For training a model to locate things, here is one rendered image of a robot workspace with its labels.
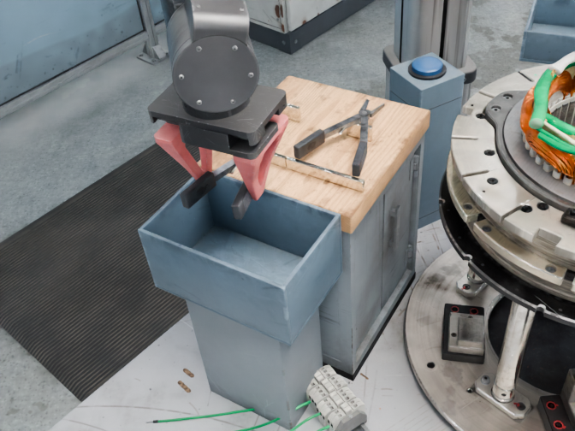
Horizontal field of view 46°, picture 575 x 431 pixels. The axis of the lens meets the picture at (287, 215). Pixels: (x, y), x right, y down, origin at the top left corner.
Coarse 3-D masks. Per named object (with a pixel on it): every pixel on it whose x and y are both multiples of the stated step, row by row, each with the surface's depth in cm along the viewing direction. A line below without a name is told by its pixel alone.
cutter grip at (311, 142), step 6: (318, 132) 71; (306, 138) 70; (312, 138) 70; (318, 138) 70; (324, 138) 71; (300, 144) 69; (306, 144) 70; (312, 144) 70; (318, 144) 71; (294, 150) 69; (300, 150) 69; (306, 150) 70; (312, 150) 71; (294, 156) 70; (300, 156) 70
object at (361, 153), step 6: (360, 144) 68; (366, 144) 69; (360, 150) 68; (366, 150) 69; (354, 156) 67; (360, 156) 67; (354, 162) 66; (360, 162) 66; (354, 168) 66; (360, 168) 67; (354, 174) 67
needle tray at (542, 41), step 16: (544, 0) 95; (560, 0) 94; (544, 16) 97; (560, 16) 96; (528, 32) 88; (544, 32) 88; (560, 32) 95; (528, 48) 90; (544, 48) 89; (560, 48) 88
